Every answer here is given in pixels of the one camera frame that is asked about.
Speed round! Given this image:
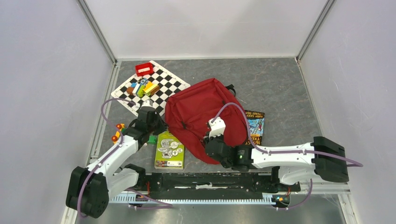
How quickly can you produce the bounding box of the red backpack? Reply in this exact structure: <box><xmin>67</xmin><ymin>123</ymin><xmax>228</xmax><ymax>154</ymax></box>
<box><xmin>164</xmin><ymin>78</ymin><xmax>248</xmax><ymax>165</ymax></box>

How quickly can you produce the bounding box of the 169-storey treehouse book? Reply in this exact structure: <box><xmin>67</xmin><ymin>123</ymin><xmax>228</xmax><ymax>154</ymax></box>
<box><xmin>245</xmin><ymin>110</ymin><xmax>265</xmax><ymax>146</ymax></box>

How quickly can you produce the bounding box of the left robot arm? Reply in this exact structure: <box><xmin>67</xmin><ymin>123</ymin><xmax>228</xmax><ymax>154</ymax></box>
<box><xmin>65</xmin><ymin>106</ymin><xmax>166</xmax><ymax>218</ymax></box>

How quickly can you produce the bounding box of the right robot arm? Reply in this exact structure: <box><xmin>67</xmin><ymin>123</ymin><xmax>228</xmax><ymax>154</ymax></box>
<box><xmin>205</xmin><ymin>136</ymin><xmax>349</xmax><ymax>190</ymax></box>

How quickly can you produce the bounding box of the toy block train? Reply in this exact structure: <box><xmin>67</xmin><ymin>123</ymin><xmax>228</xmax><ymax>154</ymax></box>
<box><xmin>111</xmin><ymin>123</ymin><xmax>157</xmax><ymax>144</ymax></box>

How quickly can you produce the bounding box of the colourful toy block cluster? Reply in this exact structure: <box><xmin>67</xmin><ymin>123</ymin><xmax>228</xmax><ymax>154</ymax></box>
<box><xmin>126</xmin><ymin>78</ymin><xmax>160</xmax><ymax>98</ymax></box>

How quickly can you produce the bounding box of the green treehouse book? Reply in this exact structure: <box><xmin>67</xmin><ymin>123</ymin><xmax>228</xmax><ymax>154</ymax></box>
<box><xmin>154</xmin><ymin>131</ymin><xmax>185</xmax><ymax>169</ymax></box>

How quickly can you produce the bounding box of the black white chess mat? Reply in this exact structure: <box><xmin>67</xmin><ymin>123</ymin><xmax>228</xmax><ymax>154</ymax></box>
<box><xmin>111</xmin><ymin>61</ymin><xmax>190</xmax><ymax>116</ymax></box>

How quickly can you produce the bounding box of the red plastic box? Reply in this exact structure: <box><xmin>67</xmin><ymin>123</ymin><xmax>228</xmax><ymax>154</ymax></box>
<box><xmin>135</xmin><ymin>62</ymin><xmax>154</xmax><ymax>77</ymax></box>

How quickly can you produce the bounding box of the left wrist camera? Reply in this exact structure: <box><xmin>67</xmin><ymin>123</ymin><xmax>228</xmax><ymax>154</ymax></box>
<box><xmin>140</xmin><ymin>99</ymin><xmax>155</xmax><ymax>111</ymax></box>

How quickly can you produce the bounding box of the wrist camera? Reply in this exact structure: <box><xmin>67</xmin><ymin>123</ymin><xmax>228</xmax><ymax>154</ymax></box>
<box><xmin>206</xmin><ymin>117</ymin><xmax>226</xmax><ymax>138</ymax></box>
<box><xmin>140</xmin><ymin>99</ymin><xmax>155</xmax><ymax>111</ymax></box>

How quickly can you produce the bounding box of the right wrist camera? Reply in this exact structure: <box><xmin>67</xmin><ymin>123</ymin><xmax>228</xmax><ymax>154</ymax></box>
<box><xmin>206</xmin><ymin>117</ymin><xmax>226</xmax><ymax>138</ymax></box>

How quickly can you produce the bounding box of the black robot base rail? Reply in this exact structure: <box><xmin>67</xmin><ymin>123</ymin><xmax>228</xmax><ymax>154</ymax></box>
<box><xmin>126</xmin><ymin>164</ymin><xmax>301</xmax><ymax>200</ymax></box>

